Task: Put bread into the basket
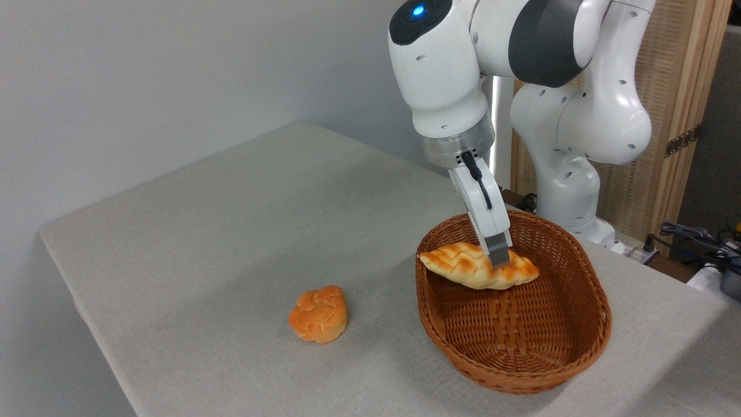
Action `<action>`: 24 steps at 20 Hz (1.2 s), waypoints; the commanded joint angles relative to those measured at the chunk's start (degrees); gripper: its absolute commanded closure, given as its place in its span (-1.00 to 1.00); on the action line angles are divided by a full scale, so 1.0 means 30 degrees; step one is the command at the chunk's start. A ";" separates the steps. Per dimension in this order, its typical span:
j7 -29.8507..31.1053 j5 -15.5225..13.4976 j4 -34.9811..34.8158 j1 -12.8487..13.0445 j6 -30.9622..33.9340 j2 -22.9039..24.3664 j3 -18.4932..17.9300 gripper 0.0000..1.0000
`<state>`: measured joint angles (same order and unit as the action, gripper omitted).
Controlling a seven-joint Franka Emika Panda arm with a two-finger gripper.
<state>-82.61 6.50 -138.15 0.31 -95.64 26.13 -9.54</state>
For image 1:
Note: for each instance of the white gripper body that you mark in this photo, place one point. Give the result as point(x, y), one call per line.
point(483, 217)

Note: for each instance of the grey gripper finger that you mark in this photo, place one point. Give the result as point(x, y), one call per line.
point(499, 252)

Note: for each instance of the long braided bread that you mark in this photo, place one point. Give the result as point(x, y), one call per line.
point(463, 266)

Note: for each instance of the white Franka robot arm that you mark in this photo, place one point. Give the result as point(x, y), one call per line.
point(440, 75)

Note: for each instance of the brown wicker basket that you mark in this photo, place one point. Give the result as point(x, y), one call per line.
point(521, 336)

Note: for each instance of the round orange bread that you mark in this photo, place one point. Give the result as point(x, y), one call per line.
point(318, 315)

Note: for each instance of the dark brown wooden base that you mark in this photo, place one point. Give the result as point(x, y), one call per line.
point(515, 200)

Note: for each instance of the white power strip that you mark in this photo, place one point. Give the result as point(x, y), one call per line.
point(634, 253)

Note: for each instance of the dark metal screen hinge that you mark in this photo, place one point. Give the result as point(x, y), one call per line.
point(683, 141)

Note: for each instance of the grey tablecloth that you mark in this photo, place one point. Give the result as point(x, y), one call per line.
point(202, 231)

